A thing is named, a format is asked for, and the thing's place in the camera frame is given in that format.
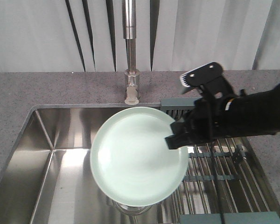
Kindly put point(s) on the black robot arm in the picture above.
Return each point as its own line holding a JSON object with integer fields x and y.
{"x": 246, "y": 115}

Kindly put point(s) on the round steel sink drain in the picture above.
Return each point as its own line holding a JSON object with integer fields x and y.
{"x": 128, "y": 210}

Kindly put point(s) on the stainless steel sink basin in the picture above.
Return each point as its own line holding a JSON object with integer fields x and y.
{"x": 48, "y": 178}

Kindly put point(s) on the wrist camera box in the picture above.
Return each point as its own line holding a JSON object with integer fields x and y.
{"x": 208, "y": 80}

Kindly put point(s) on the steel kitchen faucet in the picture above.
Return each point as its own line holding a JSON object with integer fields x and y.
{"x": 132, "y": 75}

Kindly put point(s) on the white pleated curtain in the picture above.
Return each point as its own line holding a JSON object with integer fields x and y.
{"x": 176, "y": 35}

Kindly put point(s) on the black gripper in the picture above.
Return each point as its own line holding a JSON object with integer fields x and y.
{"x": 206, "y": 122}

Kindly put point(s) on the mint green plate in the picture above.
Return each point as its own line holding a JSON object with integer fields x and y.
{"x": 130, "y": 160}

